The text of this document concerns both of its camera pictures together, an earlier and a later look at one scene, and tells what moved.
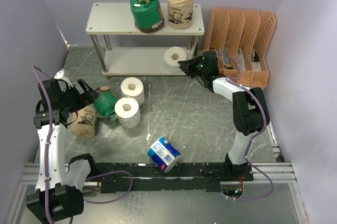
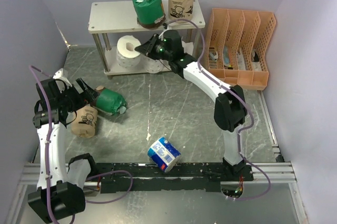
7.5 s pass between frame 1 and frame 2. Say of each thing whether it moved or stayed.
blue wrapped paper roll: stayed
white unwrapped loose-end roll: moved
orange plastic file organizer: stayed
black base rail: stayed
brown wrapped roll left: stayed
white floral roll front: moved
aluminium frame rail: stayed
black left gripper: stayed
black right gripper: moved
